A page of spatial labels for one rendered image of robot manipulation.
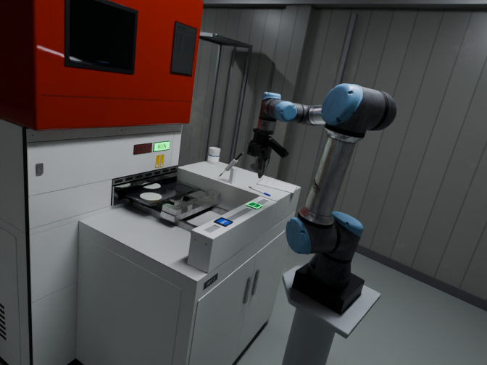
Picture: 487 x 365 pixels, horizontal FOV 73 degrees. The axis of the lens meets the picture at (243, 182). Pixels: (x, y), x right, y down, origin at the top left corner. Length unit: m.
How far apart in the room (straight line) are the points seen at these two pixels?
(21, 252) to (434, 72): 3.14
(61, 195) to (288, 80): 2.83
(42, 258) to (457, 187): 3.01
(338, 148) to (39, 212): 1.09
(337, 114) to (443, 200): 2.50
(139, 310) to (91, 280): 0.28
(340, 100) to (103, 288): 1.19
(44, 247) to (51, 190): 0.23
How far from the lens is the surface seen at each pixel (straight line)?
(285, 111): 1.28
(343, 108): 0.94
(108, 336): 1.69
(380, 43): 3.53
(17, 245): 1.57
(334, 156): 0.99
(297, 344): 1.38
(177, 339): 1.39
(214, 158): 2.06
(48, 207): 1.46
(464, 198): 3.35
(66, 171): 1.45
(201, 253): 1.21
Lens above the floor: 1.49
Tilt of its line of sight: 17 degrees down
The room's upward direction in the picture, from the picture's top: 10 degrees clockwise
